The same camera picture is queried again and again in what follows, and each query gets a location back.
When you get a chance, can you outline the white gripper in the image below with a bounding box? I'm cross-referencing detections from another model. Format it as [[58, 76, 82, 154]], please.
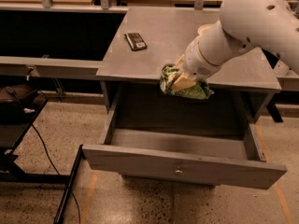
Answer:
[[170, 35, 224, 91]]

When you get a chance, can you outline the green jalapeno chip bag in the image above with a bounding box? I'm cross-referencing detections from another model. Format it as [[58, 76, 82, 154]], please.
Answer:
[[160, 64, 214, 100]]

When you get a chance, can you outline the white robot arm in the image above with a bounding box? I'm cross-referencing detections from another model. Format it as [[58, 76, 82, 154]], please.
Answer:
[[170, 0, 299, 91]]

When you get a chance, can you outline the round metal drawer knob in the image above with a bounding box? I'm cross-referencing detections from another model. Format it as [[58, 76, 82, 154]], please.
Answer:
[[174, 169, 183, 176]]

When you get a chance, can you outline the open grey top drawer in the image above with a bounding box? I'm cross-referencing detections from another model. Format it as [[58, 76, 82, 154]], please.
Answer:
[[83, 83, 287, 189]]

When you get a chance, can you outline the black bag on cart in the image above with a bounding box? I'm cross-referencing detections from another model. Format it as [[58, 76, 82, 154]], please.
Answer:
[[0, 84, 38, 123]]

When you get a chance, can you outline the white paper bowl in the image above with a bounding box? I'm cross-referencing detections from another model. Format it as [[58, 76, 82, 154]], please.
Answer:
[[197, 24, 213, 35]]

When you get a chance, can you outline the grey wooden cabinet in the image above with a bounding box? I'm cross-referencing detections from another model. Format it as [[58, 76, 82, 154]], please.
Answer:
[[95, 6, 283, 123]]

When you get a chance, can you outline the dark snack bar packet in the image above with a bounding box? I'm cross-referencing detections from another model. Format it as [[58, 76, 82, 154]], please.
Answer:
[[124, 33, 148, 51]]

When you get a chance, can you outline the grey side workbench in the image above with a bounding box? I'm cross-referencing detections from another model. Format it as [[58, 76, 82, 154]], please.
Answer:
[[0, 56, 103, 80]]

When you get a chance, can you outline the black rolling cart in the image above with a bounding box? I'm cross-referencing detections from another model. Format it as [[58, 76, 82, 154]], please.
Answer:
[[0, 95, 83, 224]]

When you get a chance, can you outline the black cable on floor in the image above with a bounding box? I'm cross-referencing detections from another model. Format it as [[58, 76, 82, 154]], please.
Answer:
[[31, 123, 82, 224]]

